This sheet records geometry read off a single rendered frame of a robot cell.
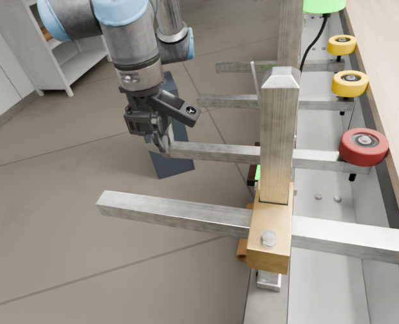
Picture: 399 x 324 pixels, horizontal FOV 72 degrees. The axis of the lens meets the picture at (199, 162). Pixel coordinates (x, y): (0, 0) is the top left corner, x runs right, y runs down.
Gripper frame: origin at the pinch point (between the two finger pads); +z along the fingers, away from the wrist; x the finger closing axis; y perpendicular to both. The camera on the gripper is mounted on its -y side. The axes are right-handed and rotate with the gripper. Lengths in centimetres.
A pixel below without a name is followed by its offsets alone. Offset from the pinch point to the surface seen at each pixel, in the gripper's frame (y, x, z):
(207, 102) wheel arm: -3.3, -23.6, -0.8
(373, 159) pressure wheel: -42.7, 3.2, -8.1
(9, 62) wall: 241, -152, 49
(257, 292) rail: -25.2, 24.1, 11.6
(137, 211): -7.4, 26.3, -13.8
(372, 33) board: -50, -57, -9
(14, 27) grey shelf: 222, -162, 19
